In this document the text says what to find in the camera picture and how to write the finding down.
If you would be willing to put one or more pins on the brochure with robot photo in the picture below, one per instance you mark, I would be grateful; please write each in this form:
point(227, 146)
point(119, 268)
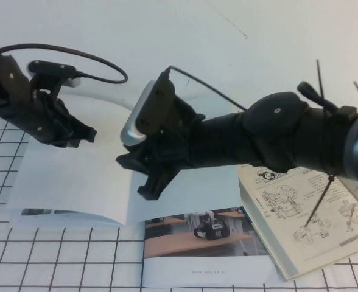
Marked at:
point(203, 258)

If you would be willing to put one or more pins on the white black-grid tablecloth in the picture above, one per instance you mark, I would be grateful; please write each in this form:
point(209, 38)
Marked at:
point(60, 258)

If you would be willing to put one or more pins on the yellowed technical diagram book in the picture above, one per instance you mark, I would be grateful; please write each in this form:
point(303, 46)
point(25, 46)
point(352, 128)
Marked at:
point(288, 213)

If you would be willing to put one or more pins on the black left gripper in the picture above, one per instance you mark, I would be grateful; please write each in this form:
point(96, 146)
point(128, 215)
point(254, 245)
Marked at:
point(42, 121)

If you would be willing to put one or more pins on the glossy product brochure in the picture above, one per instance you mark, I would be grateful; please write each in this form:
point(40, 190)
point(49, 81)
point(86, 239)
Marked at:
point(75, 182)

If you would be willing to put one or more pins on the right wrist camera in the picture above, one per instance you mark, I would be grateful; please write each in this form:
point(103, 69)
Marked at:
point(150, 112)

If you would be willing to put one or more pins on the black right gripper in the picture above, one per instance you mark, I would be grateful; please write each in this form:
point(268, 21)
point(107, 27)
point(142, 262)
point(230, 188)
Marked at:
point(173, 146)

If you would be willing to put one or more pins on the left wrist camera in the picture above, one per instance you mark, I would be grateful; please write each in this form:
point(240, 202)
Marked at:
point(54, 68)

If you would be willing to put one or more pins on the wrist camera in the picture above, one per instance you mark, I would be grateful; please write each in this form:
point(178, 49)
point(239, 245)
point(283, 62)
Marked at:
point(150, 112)
point(54, 68)

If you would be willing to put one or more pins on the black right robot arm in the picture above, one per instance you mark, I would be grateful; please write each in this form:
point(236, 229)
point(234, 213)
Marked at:
point(273, 137)

